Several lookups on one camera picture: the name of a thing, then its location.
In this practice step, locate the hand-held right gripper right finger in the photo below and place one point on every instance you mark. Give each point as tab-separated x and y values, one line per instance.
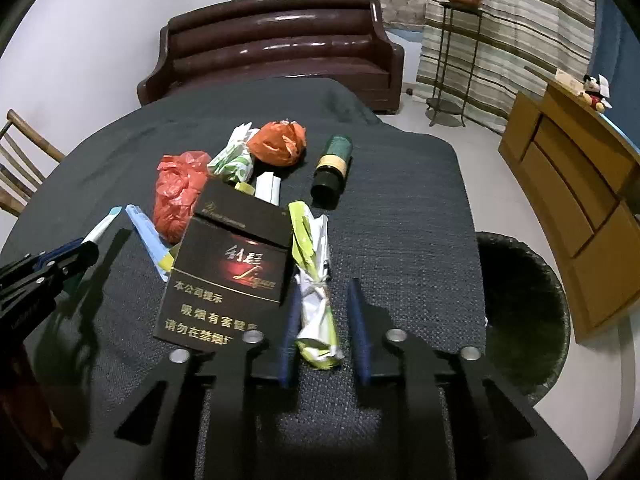
357	330

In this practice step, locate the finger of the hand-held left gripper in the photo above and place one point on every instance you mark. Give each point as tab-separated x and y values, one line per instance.
75	262
60	254

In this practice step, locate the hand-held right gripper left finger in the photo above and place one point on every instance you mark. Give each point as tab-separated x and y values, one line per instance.
289	340

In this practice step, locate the slim blue white packet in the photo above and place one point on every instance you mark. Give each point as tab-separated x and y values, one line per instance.
102	227

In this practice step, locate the green white wrapper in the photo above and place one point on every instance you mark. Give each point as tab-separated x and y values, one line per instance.
232	162
312	290

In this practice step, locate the wide light blue packet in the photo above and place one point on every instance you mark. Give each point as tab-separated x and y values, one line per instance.
147	240

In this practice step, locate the black cigarette box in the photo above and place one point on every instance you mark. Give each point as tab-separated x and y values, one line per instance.
225	270

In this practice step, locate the red plastic bag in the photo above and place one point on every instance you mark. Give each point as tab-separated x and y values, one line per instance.
175	195

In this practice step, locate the small white box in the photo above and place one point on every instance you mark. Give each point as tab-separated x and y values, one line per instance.
267	187

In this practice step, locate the trash bin with black bag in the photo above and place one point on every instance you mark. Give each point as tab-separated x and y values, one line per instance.
525	300

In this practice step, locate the dark green bottle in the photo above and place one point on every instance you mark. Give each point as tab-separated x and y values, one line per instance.
332	160

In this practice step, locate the orange plastic bag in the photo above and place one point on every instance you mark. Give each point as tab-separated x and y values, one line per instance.
275	145

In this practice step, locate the dark grey tablecloth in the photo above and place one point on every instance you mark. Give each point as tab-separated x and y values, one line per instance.
400	220

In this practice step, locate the wooden chair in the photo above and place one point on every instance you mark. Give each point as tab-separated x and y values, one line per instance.
35	137

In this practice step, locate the black metal plant stand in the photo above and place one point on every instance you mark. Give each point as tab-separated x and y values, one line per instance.
445	105

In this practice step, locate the wooden cabinet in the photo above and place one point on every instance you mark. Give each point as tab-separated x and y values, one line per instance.
575	170

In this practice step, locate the brown leather sofa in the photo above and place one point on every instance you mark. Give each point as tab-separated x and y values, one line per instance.
280	55

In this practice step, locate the flat beige box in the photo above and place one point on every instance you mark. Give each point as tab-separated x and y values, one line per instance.
567	81

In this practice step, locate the mouse plush toy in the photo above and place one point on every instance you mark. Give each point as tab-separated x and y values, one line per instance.
594	92

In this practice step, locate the striped curtain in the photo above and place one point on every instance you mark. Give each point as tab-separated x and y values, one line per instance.
530	35

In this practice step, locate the blue curtain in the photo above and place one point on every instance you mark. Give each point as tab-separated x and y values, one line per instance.
617	60

